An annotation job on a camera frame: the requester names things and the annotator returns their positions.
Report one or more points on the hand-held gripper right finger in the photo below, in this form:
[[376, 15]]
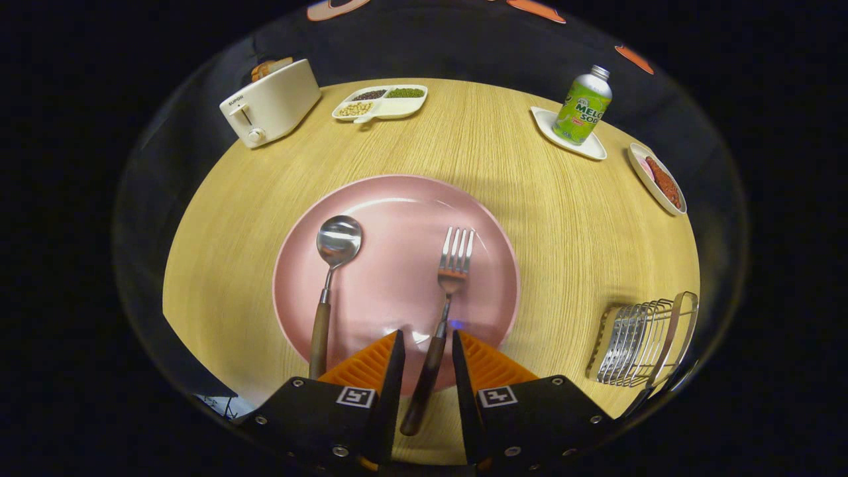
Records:
[[467, 397]]

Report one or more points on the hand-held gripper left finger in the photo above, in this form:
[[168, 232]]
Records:
[[387, 397]]

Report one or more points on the pink round plate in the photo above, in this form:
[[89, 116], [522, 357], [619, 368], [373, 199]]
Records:
[[397, 265]]

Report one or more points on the white oval food bowl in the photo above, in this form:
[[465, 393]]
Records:
[[646, 182]]

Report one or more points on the small white square plate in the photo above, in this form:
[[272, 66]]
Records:
[[546, 122]]

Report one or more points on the white divided snack dish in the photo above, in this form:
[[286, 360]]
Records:
[[397, 108]]

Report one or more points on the pile of yellow beans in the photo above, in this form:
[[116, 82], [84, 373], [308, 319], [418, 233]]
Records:
[[354, 109]]

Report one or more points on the red meat pieces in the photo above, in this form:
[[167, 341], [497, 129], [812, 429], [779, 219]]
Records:
[[664, 184]]

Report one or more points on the pink sliced food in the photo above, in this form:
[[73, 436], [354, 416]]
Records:
[[645, 167]]

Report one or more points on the pile of dark beans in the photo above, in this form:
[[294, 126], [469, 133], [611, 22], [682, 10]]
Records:
[[369, 95]]

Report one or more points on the pile of green beans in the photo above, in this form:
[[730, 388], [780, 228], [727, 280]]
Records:
[[405, 93]]

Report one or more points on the green soda bottle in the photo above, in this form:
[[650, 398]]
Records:
[[582, 109]]

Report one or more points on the cream white toaster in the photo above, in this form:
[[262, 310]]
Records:
[[271, 106]]

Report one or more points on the brown toast slice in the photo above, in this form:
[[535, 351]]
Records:
[[281, 64], [262, 70]]

